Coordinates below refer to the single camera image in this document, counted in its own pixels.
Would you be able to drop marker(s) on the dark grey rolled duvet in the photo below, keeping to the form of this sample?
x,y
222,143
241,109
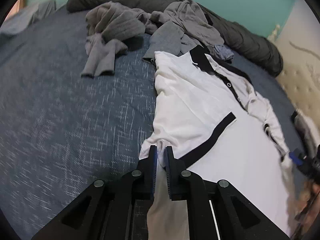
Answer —
x,y
254,47

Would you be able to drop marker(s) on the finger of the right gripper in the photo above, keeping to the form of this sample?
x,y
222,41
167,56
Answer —
x,y
296,157

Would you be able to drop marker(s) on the light grey pillow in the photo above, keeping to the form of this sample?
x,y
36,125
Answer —
x,y
26,17

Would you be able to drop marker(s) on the white polo shirt black collar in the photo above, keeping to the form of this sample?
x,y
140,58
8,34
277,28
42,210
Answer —
x,y
222,128

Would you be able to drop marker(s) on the grey long sleeve shirt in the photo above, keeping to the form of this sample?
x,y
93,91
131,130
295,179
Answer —
x,y
181,27

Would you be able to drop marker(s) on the blue patterned bed cover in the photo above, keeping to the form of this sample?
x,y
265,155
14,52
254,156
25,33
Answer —
x,y
59,131

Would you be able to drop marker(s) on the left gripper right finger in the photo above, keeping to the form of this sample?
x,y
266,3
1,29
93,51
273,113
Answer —
x,y
174,167

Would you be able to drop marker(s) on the grey knitted sweater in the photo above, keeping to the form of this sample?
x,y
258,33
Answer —
x,y
109,25

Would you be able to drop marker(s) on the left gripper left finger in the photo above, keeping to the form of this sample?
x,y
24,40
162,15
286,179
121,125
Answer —
x,y
147,180

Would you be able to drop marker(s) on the cream tufted headboard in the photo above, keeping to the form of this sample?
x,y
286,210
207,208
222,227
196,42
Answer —
x,y
300,78

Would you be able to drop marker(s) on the person's right hand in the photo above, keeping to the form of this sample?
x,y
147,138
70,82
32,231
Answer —
x,y
304,196

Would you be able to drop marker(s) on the blue striped folded garment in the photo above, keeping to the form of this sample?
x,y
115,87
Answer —
x,y
223,52

